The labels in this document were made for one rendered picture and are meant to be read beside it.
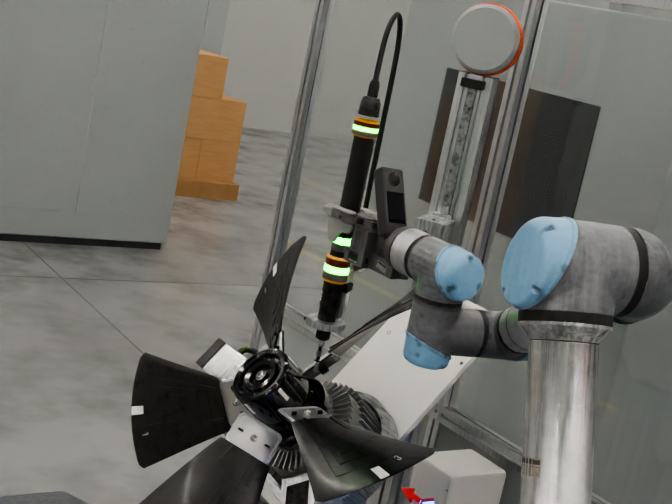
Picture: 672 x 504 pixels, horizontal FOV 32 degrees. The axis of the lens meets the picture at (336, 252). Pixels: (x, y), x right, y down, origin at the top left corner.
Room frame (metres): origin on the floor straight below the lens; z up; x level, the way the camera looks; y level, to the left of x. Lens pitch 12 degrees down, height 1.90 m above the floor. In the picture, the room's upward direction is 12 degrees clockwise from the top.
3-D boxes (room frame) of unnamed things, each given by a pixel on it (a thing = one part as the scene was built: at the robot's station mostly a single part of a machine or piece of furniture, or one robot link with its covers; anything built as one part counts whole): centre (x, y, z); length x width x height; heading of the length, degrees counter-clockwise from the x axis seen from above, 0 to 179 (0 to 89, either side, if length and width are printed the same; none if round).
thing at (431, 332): (1.74, -0.18, 1.44); 0.11 x 0.08 x 0.11; 111
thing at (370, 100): (1.95, -0.01, 1.55); 0.04 x 0.04 x 0.46
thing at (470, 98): (2.59, -0.22, 1.48); 0.05 x 0.03 x 0.62; 72
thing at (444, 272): (1.73, -0.17, 1.54); 0.11 x 0.08 x 0.09; 37
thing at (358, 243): (1.86, -0.07, 1.53); 0.12 x 0.08 x 0.09; 37
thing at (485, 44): (2.63, -0.24, 1.88); 0.17 x 0.15 x 0.16; 37
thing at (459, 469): (2.44, -0.36, 0.92); 0.17 x 0.16 x 0.11; 127
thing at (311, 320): (1.95, -0.01, 1.40); 0.09 x 0.07 x 0.10; 161
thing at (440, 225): (2.54, -0.21, 1.44); 0.10 x 0.07 x 0.08; 162
